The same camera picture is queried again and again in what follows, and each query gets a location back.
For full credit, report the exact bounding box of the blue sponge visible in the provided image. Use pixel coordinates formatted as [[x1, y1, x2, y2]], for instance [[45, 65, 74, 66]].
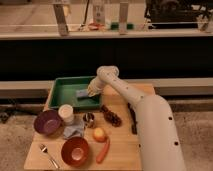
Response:
[[76, 89, 89, 99]]

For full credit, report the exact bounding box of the yellow apple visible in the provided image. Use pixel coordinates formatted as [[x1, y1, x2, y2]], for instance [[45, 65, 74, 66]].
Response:
[[93, 128, 107, 142]]

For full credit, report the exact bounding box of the grey-blue cloth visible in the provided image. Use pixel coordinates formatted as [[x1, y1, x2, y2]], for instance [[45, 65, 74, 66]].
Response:
[[63, 119, 85, 139]]

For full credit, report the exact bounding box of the purple bowl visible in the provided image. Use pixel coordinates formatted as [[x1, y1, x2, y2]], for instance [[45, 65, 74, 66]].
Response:
[[34, 110, 62, 135]]

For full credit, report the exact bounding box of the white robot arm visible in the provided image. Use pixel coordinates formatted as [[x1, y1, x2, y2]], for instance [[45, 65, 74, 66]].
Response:
[[88, 66, 187, 171]]

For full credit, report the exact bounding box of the dark utensil on table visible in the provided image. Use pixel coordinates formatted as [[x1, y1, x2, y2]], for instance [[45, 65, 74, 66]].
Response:
[[127, 103, 137, 135]]

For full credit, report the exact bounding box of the green plastic tray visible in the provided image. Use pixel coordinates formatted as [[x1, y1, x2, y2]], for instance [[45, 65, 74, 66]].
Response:
[[48, 76, 101, 110]]

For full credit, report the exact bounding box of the silver fork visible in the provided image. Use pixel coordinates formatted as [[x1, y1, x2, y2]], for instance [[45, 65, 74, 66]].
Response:
[[39, 144, 60, 170]]

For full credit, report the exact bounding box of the dark grape bunch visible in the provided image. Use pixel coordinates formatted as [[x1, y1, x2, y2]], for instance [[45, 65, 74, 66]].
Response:
[[101, 105, 122, 127]]

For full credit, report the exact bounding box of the white cup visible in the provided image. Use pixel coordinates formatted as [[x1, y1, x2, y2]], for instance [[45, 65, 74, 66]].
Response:
[[58, 104, 74, 124]]

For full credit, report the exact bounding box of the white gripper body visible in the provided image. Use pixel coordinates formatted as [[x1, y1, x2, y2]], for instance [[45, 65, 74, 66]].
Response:
[[87, 77, 105, 97]]

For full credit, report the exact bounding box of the red bowl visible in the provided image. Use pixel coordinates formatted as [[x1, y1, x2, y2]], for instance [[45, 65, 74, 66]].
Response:
[[61, 137, 89, 167]]

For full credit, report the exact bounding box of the orange carrot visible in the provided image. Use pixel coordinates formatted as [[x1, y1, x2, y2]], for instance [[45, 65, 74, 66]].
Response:
[[96, 139, 110, 164]]

